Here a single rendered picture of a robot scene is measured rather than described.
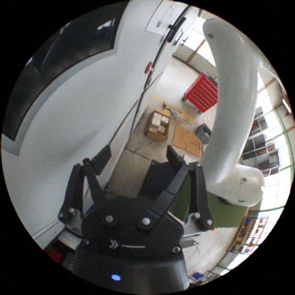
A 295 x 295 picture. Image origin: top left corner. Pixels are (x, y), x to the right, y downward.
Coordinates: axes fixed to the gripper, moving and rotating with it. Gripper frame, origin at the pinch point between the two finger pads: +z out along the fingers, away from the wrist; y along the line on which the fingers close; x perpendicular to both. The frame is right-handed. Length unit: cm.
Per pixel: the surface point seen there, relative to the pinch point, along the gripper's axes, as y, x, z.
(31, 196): -12.9, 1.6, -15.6
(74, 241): -23.9, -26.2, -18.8
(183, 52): 250, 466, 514
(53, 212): -16.6, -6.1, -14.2
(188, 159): 32.7, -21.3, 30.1
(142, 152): -1, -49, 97
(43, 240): -21.5, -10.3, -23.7
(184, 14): 15, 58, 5
